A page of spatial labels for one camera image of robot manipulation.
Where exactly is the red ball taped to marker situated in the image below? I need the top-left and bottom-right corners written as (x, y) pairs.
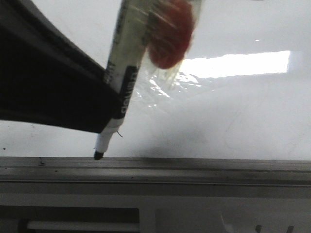
top-left (147, 0), bottom-right (195, 69)

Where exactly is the white whiteboard with aluminium frame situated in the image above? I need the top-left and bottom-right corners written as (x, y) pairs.
top-left (0, 0), bottom-right (311, 186)

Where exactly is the white black whiteboard marker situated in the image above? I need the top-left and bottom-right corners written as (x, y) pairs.
top-left (94, 0), bottom-right (154, 160)

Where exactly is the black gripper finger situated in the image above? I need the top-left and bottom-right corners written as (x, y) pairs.
top-left (0, 0), bottom-right (121, 133)

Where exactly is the white plastic tray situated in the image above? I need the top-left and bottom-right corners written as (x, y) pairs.
top-left (0, 194), bottom-right (311, 233)

